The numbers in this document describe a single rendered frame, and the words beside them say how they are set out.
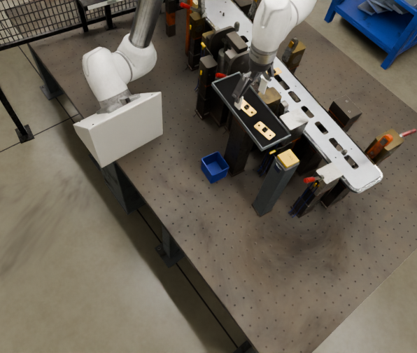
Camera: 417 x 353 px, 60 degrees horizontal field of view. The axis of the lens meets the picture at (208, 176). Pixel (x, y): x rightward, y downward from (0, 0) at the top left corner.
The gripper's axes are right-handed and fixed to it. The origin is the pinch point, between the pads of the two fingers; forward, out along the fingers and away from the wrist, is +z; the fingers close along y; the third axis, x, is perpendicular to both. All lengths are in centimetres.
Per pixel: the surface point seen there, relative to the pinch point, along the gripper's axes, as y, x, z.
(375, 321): -33, 113, 123
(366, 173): -29, 49, 23
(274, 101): -18.7, 0.4, 15.3
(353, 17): -224, -66, 103
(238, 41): -20.5, -28.2, 3.8
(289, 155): 2.3, 25.9, 6.6
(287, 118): -13.6, 11.6, 11.6
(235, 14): -51, -59, 23
